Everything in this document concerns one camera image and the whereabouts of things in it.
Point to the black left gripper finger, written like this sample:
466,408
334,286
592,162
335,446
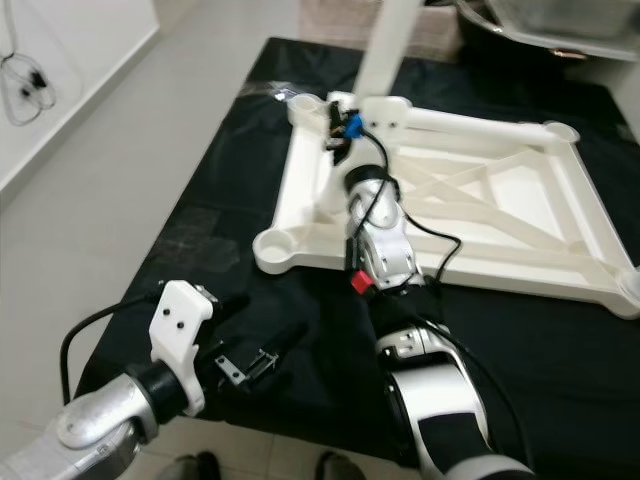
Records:
232,305
285,340

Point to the white plastic table leg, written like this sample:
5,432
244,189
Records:
480,122
385,50

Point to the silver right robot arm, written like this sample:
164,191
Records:
435,390

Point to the clear plastic wrapper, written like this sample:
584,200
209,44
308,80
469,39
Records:
270,90

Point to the beige cloth covered bench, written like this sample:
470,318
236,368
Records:
335,20

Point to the black table cloth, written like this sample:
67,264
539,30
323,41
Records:
210,200

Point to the dark robot left foot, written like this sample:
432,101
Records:
198,468

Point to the dark robot foot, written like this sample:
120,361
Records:
335,468
198,468

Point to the dark robot right foot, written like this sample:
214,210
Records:
335,468

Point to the white plastic table top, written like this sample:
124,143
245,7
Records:
530,200

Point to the black wok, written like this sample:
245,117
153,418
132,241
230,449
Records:
520,45

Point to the clear plastic storage box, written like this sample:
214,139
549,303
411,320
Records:
560,15

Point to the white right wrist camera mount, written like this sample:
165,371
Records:
385,112

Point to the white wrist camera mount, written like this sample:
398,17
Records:
385,112
182,325

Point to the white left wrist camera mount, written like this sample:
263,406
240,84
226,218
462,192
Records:
182,325

